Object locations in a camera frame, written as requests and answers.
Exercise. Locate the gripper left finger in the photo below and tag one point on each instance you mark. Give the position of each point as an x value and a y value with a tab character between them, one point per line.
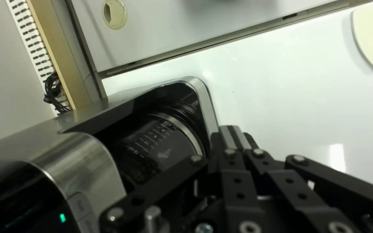
235	181

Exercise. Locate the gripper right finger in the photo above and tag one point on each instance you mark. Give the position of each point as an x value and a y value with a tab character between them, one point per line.
335	184

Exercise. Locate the silver and black coffeemaker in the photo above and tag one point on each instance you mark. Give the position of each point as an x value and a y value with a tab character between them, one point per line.
76	152

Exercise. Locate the dark glass coffee carafe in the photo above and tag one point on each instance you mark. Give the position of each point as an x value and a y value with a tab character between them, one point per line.
154	145

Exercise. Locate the round beige plug cap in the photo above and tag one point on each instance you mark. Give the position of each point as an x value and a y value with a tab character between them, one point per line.
114	13

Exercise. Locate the white perforated strip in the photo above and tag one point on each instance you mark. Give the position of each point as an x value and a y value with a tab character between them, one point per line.
32	42

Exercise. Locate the white wall cabinet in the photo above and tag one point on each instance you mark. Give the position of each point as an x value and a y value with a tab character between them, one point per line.
180	29

